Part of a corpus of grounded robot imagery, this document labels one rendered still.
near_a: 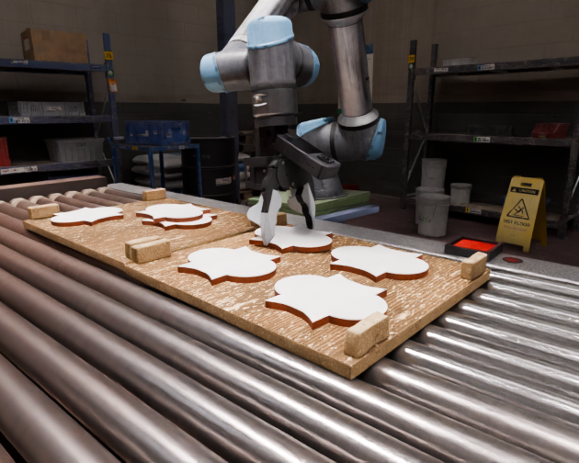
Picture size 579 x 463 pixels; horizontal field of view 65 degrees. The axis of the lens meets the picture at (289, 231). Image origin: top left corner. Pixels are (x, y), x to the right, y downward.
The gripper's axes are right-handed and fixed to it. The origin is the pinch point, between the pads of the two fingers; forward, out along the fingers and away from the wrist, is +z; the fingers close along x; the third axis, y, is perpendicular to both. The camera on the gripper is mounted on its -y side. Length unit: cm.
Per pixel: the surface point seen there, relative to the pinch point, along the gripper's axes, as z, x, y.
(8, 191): -7, 17, 90
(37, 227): -3, 26, 45
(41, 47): -114, -122, 420
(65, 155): -13, -131, 428
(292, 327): 3.0, 23.6, -21.3
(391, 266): 2.0, 2.1, -20.6
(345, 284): 1.9, 11.9, -19.7
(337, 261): 1.4, 5.3, -13.6
